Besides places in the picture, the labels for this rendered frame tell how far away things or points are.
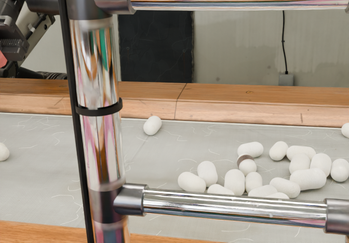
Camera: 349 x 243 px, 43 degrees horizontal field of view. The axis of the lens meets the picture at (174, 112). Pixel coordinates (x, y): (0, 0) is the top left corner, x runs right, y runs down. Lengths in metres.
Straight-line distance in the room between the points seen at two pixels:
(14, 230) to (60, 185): 0.12
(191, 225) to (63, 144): 0.25
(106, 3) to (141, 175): 0.31
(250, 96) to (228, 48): 1.89
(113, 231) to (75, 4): 0.13
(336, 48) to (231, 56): 0.58
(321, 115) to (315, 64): 1.95
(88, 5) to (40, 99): 0.52
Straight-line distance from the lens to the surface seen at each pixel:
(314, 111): 0.65
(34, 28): 1.14
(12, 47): 0.66
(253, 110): 0.65
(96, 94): 0.24
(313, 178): 0.47
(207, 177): 0.46
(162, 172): 0.51
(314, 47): 2.57
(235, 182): 0.45
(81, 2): 0.23
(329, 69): 2.61
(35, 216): 0.46
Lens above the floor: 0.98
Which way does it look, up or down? 21 degrees down
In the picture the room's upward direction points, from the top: 2 degrees counter-clockwise
